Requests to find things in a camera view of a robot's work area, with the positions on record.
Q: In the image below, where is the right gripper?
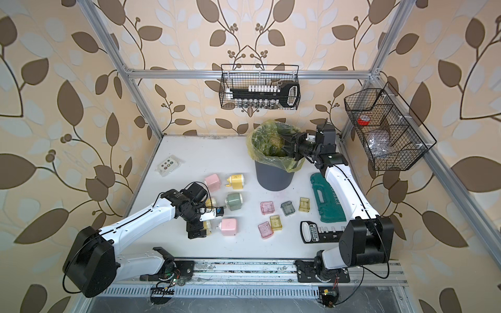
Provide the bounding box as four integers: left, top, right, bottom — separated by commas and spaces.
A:
281, 132, 322, 162

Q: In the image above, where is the yellow sharpener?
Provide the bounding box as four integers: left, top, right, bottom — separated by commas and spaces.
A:
225, 173, 245, 190
203, 220, 212, 237
205, 198, 217, 209

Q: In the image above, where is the pink sharpener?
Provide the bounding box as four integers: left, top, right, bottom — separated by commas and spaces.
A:
218, 218, 237, 237
204, 173, 222, 192

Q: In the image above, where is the green pencil sharpener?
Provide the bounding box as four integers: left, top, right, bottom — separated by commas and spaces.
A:
225, 192, 243, 211

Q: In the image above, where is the clear green-sharpener tray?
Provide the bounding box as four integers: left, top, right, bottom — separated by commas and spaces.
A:
281, 201, 296, 216

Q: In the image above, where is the pink shavings tray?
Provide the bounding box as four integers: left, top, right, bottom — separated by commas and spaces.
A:
258, 222, 274, 239
260, 201, 275, 215

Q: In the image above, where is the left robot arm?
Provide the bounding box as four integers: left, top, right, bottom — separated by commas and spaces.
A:
63, 182, 210, 298

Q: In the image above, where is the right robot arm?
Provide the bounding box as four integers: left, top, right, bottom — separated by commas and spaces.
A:
278, 123, 394, 282

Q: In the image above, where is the yellow-green bin liner bag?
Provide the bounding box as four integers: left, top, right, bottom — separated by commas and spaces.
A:
246, 120, 305, 173

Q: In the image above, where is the grey trash bin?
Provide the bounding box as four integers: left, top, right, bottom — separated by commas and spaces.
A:
254, 161, 294, 192

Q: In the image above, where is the socket set in basket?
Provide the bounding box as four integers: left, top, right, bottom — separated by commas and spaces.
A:
219, 82, 301, 110

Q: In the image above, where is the white button box in bag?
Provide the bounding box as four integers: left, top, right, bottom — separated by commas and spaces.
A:
155, 155, 184, 177

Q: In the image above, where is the green plastic tool case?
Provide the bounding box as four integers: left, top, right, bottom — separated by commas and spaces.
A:
310, 173, 347, 223

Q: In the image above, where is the clear plastic bag in basket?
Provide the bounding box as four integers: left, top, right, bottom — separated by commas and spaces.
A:
367, 129, 393, 157

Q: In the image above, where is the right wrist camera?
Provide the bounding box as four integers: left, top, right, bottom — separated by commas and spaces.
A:
306, 134, 317, 144

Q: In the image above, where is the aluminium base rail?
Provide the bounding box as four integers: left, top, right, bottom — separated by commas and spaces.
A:
83, 257, 408, 287

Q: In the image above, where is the back wire basket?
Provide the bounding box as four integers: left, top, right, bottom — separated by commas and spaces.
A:
219, 63, 301, 110

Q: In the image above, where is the wire basket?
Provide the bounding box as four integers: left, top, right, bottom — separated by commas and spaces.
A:
344, 82, 437, 171
219, 63, 301, 110

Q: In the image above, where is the right wire basket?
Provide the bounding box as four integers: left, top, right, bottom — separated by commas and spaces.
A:
344, 82, 437, 171

